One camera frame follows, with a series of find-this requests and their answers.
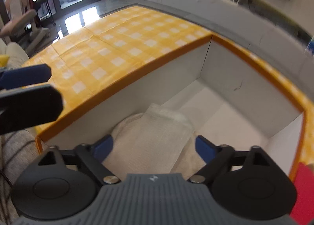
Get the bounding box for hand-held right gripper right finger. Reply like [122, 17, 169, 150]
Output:
[188, 135, 273, 184]

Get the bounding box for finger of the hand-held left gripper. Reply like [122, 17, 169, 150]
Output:
[0, 85, 63, 135]
[0, 64, 52, 90]

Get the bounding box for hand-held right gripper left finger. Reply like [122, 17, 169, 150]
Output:
[37, 135, 121, 186]

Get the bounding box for cream fluffy towel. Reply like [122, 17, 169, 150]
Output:
[111, 113, 207, 174]

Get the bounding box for orange-edged white storage box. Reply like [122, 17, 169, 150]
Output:
[36, 31, 314, 184]

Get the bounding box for white waffle towel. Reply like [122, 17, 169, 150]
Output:
[102, 103, 195, 174]

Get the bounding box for beige sofa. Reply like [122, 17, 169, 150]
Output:
[0, 41, 40, 225]

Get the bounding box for pink ergonomic chair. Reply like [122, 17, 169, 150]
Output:
[0, 0, 53, 52]

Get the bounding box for yellow checkered tablecloth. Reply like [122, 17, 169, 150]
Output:
[22, 5, 314, 176]

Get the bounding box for red square box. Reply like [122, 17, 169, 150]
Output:
[289, 162, 314, 225]

